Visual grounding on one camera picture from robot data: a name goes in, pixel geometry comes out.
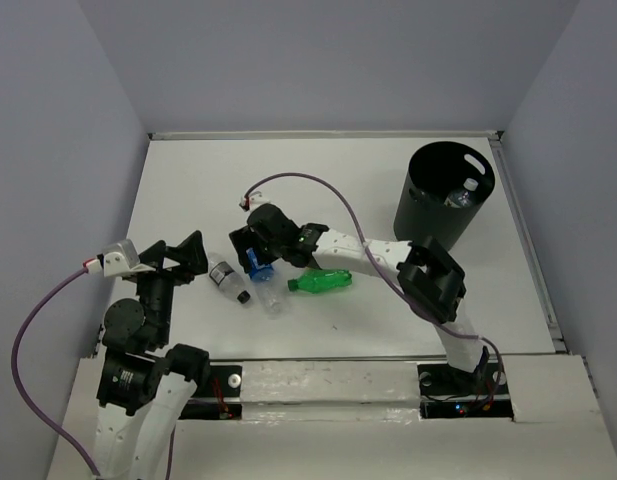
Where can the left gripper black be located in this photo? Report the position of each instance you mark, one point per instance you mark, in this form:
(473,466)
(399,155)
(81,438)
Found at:
(191,251)

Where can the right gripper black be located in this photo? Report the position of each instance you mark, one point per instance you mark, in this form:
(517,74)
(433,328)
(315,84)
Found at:
(244,238)

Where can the clear bottle black cap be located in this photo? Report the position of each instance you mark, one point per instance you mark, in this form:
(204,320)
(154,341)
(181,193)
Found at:
(226,279)

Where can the clear bottle blue label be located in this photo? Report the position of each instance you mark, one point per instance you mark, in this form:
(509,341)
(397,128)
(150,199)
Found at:
(268,285)

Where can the green plastic bottle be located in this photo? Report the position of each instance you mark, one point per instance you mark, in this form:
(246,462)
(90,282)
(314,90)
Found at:
(320,281)

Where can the clear bottle green white label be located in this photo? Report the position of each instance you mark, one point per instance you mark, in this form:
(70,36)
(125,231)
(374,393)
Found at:
(464,196)

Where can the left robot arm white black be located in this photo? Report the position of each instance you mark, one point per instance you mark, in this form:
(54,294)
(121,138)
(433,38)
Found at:
(145,381)

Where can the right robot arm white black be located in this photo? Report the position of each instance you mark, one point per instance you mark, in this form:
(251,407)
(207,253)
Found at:
(425,275)

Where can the black plastic bin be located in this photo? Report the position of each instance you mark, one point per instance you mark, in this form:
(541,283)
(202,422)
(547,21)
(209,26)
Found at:
(434,171)

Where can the white foam front board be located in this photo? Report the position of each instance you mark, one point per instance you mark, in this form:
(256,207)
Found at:
(330,391)

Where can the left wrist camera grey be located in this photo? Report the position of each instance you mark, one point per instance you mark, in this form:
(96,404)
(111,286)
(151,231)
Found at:
(118,259)

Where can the aluminium table edge rail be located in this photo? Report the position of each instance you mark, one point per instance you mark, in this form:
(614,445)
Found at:
(322,134)

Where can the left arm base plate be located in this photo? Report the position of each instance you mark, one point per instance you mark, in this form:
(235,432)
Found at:
(220,398)

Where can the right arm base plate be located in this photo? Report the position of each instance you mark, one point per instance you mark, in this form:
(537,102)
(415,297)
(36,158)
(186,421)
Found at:
(447,393)

